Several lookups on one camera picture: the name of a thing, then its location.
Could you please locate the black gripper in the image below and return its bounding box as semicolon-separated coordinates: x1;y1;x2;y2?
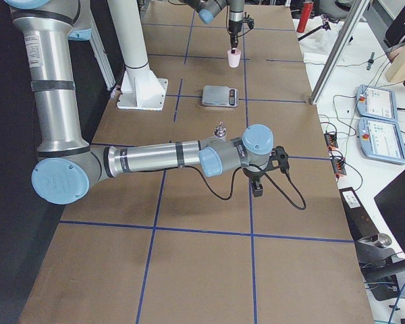
242;165;265;197
228;20;242;53

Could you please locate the pink plastic cup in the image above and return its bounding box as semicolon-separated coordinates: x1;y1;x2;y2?
227;48;241;68

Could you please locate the clear glass sauce bottle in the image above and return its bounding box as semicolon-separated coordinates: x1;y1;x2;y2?
213;121;227;141

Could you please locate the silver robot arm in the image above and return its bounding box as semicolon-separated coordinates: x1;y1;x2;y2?
180;0;244;53
4;1;279;205

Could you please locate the silver digital kitchen scale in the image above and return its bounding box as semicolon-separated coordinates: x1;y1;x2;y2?
202;85;238;107

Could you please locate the red fire extinguisher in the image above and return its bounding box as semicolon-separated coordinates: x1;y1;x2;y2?
296;0;314;33

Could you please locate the lower orange terminal block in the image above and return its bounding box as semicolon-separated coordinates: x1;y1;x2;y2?
331;156;346;179

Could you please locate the orange terminal block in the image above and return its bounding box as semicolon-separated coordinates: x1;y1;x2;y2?
331;156;346;179
324;132;338;149

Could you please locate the upper orange terminal block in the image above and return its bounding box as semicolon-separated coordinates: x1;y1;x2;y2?
324;132;338;149

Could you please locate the black box with label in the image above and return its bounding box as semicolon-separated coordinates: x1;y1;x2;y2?
339;187;379;241

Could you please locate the lower teach pendant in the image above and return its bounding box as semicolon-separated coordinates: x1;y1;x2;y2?
358;117;405;165

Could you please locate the teach pendant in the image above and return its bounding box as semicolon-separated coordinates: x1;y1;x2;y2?
358;117;405;165
356;84;398;121

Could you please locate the silver metal knob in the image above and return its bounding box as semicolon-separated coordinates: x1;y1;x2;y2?
374;233;392;248

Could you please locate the black monitor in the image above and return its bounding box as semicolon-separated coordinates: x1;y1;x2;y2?
374;170;405;252

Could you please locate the upper teach pendant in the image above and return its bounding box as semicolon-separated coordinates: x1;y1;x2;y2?
356;84;398;121

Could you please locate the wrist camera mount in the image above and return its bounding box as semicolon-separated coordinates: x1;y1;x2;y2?
242;12;254;30
267;146;290;176

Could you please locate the aluminium frame post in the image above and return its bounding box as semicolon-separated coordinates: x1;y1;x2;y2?
309;0;371;105

